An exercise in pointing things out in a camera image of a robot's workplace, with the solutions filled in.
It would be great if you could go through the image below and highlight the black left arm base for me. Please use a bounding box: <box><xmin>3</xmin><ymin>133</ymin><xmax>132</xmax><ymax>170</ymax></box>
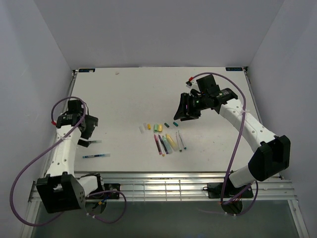
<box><xmin>89</xmin><ymin>182</ymin><xmax>121</xmax><ymax>200</ymax></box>

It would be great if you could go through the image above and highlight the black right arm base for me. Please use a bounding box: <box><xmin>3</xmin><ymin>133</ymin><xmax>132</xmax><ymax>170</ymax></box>
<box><xmin>203</xmin><ymin>182</ymin><xmax>254</xmax><ymax>198</ymax></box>

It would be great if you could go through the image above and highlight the blue corner label left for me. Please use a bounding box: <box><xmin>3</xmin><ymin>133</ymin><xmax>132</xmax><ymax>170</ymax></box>
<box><xmin>78</xmin><ymin>68</ymin><xmax>96</xmax><ymax>73</ymax></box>

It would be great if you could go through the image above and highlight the green capped white marker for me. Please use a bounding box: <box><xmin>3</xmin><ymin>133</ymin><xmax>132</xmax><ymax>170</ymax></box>
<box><xmin>178</xmin><ymin>131</ymin><xmax>187</xmax><ymax>150</ymax></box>

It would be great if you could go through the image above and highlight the red gel pen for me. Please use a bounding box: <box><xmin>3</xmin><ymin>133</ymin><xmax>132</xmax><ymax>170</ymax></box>
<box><xmin>154</xmin><ymin>134</ymin><xmax>162</xmax><ymax>155</ymax></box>

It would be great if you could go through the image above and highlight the blue corner label right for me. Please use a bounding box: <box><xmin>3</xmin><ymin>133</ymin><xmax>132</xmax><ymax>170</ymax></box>
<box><xmin>225</xmin><ymin>67</ymin><xmax>243</xmax><ymax>71</ymax></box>

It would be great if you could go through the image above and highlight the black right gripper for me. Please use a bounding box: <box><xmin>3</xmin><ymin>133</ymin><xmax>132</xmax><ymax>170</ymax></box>
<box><xmin>173</xmin><ymin>92</ymin><xmax>208</xmax><ymax>121</ymax></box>

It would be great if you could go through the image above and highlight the dark purple pen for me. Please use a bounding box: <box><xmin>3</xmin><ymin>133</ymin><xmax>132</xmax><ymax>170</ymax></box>
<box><xmin>158</xmin><ymin>135</ymin><xmax>168</xmax><ymax>154</ymax></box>

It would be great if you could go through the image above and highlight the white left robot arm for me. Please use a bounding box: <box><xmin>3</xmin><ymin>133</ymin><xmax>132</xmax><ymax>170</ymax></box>
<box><xmin>36</xmin><ymin>98</ymin><xmax>105</xmax><ymax>213</ymax></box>

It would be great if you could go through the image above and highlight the blue corner label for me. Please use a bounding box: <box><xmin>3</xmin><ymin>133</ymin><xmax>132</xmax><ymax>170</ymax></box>
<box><xmin>78</xmin><ymin>68</ymin><xmax>96</xmax><ymax>73</ymax></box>
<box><xmin>225</xmin><ymin>67</ymin><xmax>243</xmax><ymax>71</ymax></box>

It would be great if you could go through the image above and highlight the blue gel pen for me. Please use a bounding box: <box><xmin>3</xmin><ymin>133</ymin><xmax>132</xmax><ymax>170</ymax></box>
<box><xmin>82</xmin><ymin>153</ymin><xmax>111</xmax><ymax>159</ymax></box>

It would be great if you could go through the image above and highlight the yellow highlighter pen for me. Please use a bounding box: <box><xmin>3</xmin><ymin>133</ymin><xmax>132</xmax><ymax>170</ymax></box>
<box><xmin>165</xmin><ymin>134</ymin><xmax>178</xmax><ymax>151</ymax></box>

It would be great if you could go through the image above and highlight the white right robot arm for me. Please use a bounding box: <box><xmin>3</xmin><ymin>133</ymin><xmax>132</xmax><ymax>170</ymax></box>
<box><xmin>174</xmin><ymin>73</ymin><xmax>291</xmax><ymax>197</ymax></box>

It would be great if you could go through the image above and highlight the mint green highlighter cap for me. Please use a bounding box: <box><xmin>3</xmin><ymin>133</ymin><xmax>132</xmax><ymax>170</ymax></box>
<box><xmin>154</xmin><ymin>124</ymin><xmax>159</xmax><ymax>132</ymax></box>

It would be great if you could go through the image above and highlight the yellow capped white marker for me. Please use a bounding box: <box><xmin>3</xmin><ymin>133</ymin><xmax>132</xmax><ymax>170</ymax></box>
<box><xmin>160</xmin><ymin>146</ymin><xmax>165</xmax><ymax>157</ymax></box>

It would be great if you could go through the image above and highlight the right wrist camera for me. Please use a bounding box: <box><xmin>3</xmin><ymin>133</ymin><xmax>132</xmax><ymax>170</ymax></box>
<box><xmin>186</xmin><ymin>77</ymin><xmax>199</xmax><ymax>91</ymax></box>

